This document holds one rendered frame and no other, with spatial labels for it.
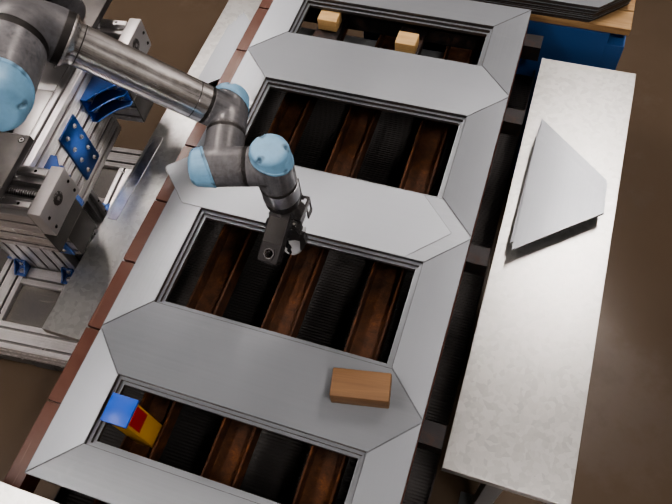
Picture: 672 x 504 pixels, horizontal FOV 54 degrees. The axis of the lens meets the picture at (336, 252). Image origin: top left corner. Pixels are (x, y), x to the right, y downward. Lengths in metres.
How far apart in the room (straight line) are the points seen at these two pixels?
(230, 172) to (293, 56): 0.77
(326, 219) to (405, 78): 0.49
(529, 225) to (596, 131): 0.38
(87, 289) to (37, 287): 0.68
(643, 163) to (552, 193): 1.19
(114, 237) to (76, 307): 0.22
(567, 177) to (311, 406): 0.86
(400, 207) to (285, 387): 0.51
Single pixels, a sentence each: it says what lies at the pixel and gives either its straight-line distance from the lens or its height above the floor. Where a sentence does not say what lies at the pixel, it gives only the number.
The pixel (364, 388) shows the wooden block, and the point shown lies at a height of 0.89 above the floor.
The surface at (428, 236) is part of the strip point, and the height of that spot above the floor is 0.84.
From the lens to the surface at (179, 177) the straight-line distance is 1.74.
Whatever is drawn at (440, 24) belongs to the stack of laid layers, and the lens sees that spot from 2.04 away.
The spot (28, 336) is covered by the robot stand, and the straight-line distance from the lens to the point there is 2.43.
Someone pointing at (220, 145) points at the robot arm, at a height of 1.24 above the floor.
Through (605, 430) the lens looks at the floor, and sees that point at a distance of 2.36.
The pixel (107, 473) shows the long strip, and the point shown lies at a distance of 1.48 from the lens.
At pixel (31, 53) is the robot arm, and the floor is 1.47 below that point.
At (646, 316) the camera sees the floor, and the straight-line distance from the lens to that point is 2.55.
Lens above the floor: 2.19
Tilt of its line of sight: 60 degrees down
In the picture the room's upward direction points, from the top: 9 degrees counter-clockwise
